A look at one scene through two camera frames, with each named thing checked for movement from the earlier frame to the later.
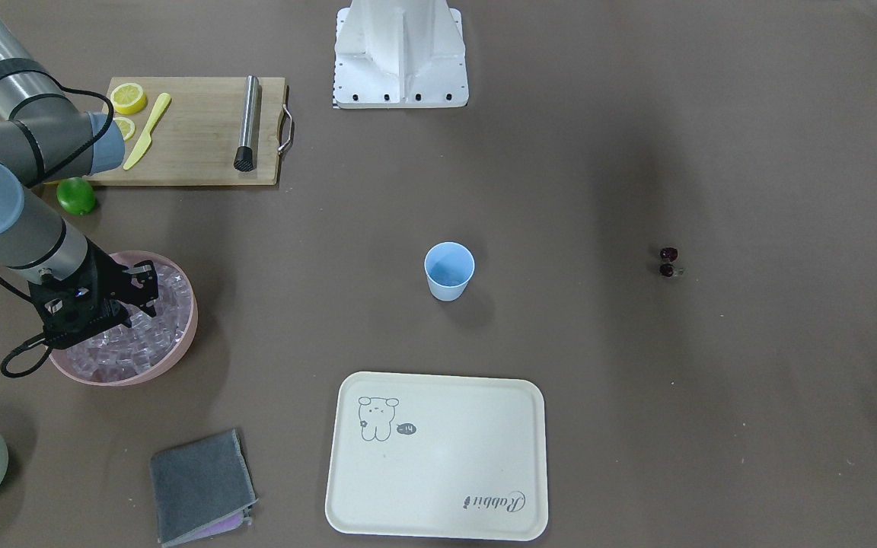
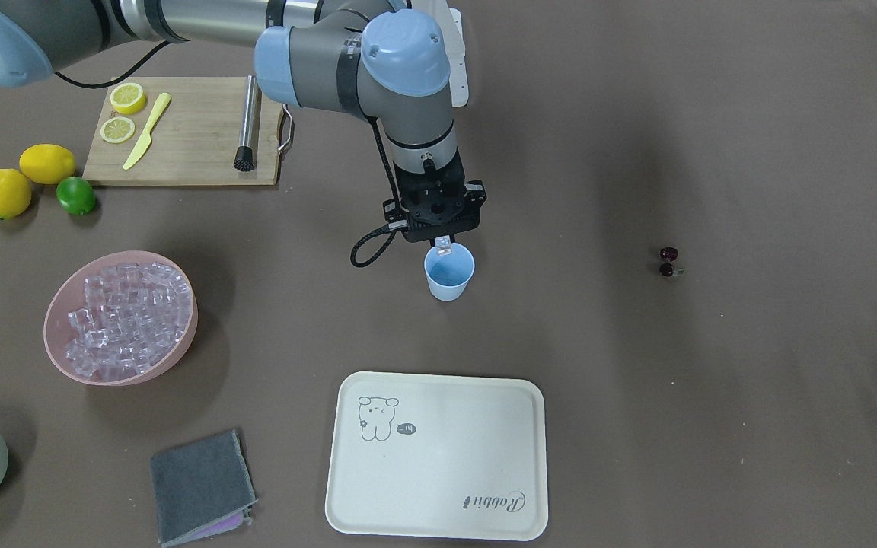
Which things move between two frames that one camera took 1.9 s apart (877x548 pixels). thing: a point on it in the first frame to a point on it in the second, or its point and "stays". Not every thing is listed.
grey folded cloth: [202, 488] stays
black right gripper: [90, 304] to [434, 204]
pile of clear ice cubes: [125, 351] stays
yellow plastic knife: [148, 136] stays
